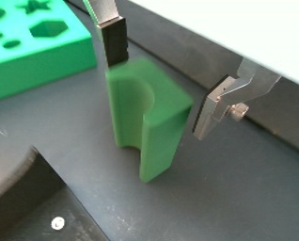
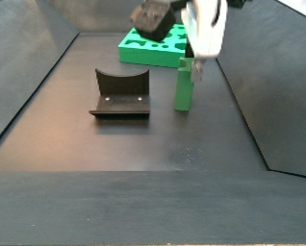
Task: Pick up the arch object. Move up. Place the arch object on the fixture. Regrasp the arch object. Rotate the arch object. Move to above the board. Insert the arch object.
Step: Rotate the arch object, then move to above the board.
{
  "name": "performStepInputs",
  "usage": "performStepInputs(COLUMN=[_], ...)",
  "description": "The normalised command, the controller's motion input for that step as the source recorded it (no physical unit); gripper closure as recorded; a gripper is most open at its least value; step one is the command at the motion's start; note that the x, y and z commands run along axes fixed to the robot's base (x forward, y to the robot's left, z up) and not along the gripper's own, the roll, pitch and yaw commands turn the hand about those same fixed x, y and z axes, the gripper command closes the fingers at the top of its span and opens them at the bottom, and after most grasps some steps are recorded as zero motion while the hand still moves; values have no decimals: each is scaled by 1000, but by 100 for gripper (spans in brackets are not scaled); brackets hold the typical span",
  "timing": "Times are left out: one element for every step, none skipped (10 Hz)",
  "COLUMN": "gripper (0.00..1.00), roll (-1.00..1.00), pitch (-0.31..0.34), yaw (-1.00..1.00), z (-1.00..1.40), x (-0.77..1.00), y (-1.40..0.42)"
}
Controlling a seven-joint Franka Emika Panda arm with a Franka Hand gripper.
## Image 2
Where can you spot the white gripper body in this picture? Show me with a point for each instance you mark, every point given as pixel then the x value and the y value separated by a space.
pixel 205 18

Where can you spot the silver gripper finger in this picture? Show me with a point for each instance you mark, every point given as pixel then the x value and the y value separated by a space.
pixel 197 70

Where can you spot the green arch object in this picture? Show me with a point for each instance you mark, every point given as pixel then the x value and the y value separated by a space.
pixel 185 85

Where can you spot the black curved fixture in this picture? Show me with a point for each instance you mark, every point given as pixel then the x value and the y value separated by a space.
pixel 123 94

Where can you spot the green shape sorter block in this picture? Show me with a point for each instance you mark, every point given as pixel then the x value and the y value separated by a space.
pixel 142 51

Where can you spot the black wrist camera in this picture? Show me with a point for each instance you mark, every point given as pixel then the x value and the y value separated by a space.
pixel 153 19

